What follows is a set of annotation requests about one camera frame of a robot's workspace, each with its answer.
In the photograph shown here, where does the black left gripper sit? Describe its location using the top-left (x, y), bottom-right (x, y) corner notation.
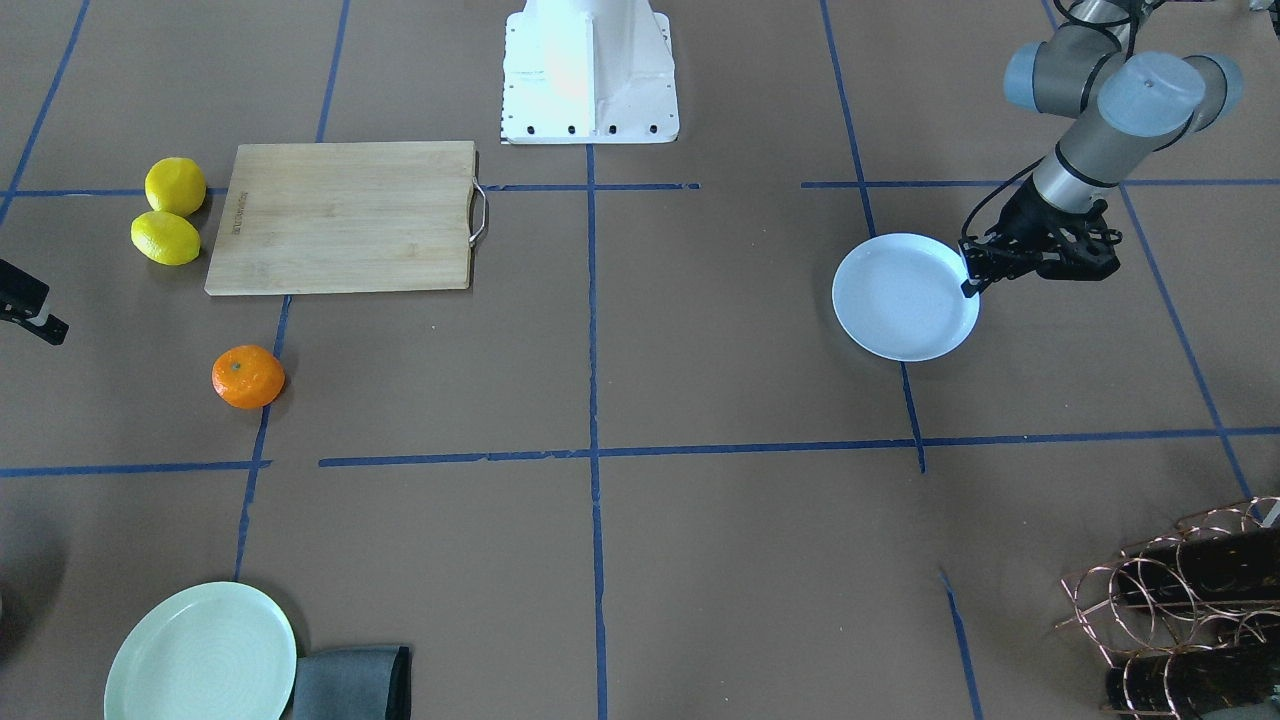
top-left (960, 183), bottom-right (1123, 299)

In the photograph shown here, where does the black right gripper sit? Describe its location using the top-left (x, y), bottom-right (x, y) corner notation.
top-left (0, 260), bottom-right (69, 346)

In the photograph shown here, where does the light blue plate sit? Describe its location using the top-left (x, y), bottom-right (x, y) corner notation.
top-left (829, 233), bottom-right (980, 363)

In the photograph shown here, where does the orange fruit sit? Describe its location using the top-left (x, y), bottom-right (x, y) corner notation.
top-left (211, 345), bottom-right (287, 410)

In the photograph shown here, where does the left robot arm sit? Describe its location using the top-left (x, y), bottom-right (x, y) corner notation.
top-left (959, 1), bottom-right (1244, 299)

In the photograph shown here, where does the light green plate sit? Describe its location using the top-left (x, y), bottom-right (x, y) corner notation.
top-left (102, 582), bottom-right (298, 719)

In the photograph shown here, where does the yellow lemon near board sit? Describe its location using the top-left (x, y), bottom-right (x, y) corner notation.
top-left (131, 210), bottom-right (202, 266)

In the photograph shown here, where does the yellow lemon outer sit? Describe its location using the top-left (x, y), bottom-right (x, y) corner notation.
top-left (143, 158), bottom-right (209, 217)

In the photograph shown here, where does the wooden cutting board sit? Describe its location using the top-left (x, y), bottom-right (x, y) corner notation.
top-left (205, 140), bottom-right (488, 297)

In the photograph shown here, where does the dark wine bottle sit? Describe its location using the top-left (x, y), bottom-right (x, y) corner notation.
top-left (1111, 527), bottom-right (1279, 611)
top-left (1105, 643), bottom-right (1279, 719)

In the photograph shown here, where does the grey folded cloth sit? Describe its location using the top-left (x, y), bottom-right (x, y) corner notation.
top-left (292, 644), bottom-right (413, 719)

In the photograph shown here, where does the copper wire bottle rack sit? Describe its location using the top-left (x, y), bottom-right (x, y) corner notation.
top-left (1059, 496), bottom-right (1279, 719)

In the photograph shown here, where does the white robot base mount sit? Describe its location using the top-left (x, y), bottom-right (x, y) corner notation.
top-left (500, 1), bottom-right (681, 145)

